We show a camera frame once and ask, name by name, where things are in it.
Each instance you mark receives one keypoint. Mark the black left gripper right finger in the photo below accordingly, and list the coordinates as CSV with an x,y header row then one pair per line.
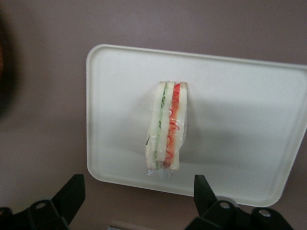
x,y
216,213

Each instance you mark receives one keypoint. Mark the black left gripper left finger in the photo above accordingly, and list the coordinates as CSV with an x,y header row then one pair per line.
x,y
62,208

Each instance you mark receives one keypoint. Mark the cream rectangular tray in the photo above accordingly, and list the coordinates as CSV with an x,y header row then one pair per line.
x,y
239,107

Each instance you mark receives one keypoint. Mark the brown round wicker basket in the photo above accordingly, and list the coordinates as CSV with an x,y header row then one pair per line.
x,y
4,72

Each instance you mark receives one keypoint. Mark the triangle sandwich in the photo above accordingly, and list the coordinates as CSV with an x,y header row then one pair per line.
x,y
165,124

